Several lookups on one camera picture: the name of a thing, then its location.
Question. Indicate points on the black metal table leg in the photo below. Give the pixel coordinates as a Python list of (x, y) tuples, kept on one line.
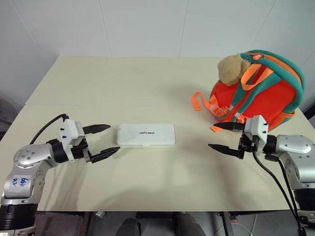
[(227, 225)]

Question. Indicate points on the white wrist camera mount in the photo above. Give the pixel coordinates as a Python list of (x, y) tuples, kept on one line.
[(257, 127), (67, 132)]

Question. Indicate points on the orange and teal backpack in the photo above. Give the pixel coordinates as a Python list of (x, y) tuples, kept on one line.
[(265, 98)]

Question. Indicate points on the white handwritten label sticker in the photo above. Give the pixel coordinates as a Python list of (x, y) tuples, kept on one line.
[(20, 182)]

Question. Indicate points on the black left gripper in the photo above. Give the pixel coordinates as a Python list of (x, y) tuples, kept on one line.
[(82, 151)]

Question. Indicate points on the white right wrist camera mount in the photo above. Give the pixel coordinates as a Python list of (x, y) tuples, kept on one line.
[(257, 127)]

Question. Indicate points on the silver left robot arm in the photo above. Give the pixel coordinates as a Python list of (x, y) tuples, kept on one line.
[(27, 157)]

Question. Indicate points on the beige plush toy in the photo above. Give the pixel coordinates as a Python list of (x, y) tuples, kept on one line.
[(231, 70)]

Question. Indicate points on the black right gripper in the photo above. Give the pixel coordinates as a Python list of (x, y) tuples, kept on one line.
[(247, 143)]

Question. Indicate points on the dark rounded shape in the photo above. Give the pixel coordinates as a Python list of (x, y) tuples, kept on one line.
[(129, 227)]

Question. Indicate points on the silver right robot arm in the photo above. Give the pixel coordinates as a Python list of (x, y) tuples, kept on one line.
[(292, 147)]

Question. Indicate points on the white rectangular case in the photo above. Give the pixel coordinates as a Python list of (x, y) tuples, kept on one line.
[(147, 140)]

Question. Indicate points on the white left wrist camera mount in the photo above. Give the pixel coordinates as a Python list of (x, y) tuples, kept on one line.
[(67, 132)]

